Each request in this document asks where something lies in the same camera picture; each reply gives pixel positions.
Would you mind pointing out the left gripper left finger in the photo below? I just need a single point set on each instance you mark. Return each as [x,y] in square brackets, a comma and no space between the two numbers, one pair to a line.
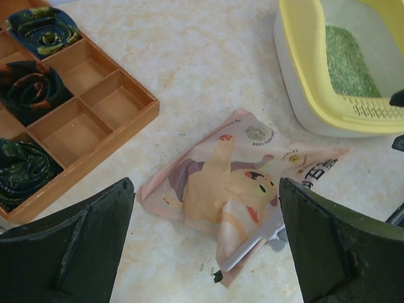
[71,255]

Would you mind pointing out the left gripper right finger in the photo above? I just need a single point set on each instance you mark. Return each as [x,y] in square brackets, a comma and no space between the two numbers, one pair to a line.
[341,255]

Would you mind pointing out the pink cat litter bag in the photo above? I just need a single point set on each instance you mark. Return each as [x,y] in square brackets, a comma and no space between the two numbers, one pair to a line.
[227,184]

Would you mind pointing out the black bag sealing clip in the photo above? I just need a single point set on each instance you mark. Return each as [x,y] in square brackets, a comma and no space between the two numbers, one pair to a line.
[252,246]

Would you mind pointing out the green cat litter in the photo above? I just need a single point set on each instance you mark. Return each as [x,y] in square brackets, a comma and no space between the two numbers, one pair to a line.
[347,69]

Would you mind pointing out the yellow litter box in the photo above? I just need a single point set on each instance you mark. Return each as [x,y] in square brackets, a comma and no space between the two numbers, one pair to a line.
[300,40]

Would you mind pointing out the dark rolled item lower left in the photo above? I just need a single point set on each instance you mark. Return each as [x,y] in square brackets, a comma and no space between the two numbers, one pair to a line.
[25,168]

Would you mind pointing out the wooden compartment tray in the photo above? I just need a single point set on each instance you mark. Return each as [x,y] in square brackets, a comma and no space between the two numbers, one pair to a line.
[108,107]

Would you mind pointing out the black orange rolled item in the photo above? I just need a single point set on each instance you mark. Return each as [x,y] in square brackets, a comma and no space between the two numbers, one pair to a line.
[31,89]

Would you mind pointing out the black green rolled item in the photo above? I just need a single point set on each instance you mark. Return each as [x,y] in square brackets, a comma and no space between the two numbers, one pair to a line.
[43,31]

